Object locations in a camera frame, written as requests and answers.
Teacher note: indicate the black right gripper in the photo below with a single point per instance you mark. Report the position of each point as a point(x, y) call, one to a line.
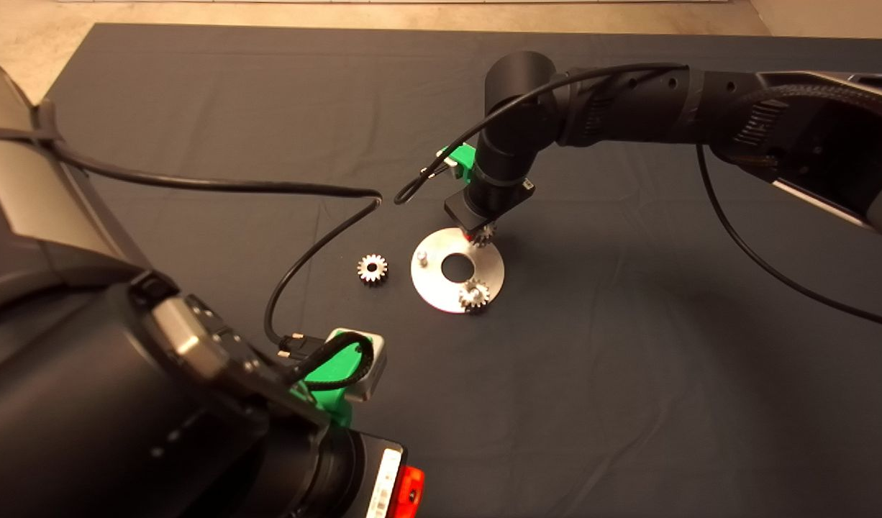
point(488, 203)

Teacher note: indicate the round metal carrier plate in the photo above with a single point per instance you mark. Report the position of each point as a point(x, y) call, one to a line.
point(430, 284)

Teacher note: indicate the green right camera mount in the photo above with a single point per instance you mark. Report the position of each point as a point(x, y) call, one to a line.
point(464, 157)

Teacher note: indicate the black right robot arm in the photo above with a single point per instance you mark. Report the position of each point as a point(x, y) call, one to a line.
point(664, 101)

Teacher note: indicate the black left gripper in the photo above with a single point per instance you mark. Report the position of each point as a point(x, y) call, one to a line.
point(373, 478)

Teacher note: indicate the silver camera box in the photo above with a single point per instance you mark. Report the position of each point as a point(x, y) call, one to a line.
point(449, 162)
point(373, 374)

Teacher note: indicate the silver left camera box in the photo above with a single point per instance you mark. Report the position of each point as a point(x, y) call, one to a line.
point(373, 374)

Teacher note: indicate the green left camera mount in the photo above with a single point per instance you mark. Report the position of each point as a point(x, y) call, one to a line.
point(333, 374)

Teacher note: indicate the dark table cloth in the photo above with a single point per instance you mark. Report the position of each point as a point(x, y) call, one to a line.
point(268, 72)

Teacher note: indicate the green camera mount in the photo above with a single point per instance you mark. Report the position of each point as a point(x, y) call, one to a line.
point(333, 374)
point(464, 157)

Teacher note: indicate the small steel planetary gear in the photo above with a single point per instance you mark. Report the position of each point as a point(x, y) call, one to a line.
point(373, 269)
point(486, 234)
point(475, 295)

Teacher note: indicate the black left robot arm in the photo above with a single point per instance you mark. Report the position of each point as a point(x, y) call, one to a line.
point(88, 403)

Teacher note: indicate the silver right camera box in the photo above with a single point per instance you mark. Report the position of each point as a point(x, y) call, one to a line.
point(449, 162)

